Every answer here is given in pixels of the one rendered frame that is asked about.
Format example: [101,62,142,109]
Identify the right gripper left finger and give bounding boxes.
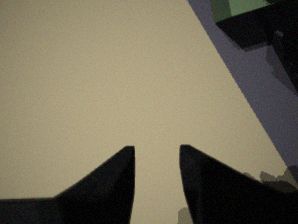
[0,146,135,224]

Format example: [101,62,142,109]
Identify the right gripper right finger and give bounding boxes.
[179,144,298,224]

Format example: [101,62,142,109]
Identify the cream work mat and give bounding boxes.
[0,0,298,224]

